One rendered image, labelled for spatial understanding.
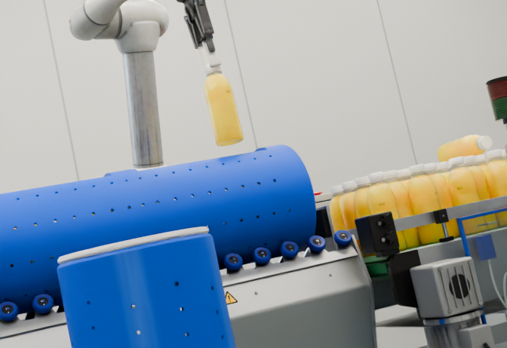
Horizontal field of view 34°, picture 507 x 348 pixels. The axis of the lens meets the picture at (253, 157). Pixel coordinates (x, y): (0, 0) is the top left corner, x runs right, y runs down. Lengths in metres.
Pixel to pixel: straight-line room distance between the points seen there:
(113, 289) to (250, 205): 0.66
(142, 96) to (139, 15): 0.26
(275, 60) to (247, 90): 0.30
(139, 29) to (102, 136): 2.37
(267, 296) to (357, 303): 0.24
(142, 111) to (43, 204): 0.90
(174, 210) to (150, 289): 0.56
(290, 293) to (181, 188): 0.36
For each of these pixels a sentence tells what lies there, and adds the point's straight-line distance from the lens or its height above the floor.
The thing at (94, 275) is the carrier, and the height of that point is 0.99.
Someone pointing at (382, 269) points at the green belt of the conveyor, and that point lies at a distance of 2.09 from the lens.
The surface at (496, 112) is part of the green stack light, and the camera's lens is 2.12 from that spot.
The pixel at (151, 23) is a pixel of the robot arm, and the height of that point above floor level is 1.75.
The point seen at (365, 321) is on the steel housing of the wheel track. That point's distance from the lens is 2.14.
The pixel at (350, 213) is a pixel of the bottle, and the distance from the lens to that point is 2.26.
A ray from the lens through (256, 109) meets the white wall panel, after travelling 5.37.
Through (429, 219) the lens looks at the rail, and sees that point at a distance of 2.14.
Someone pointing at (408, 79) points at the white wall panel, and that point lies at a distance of 5.98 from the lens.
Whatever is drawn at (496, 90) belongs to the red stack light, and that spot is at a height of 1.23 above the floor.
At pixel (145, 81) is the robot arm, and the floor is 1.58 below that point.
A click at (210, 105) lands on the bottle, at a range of 2.09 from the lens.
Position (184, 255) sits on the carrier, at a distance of 1.43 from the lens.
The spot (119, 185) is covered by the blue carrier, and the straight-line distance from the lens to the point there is 1.95.
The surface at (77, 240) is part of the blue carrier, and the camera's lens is 1.88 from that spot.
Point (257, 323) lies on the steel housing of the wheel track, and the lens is 1.99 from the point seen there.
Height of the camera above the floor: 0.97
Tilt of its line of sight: 6 degrees up
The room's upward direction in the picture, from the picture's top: 12 degrees counter-clockwise
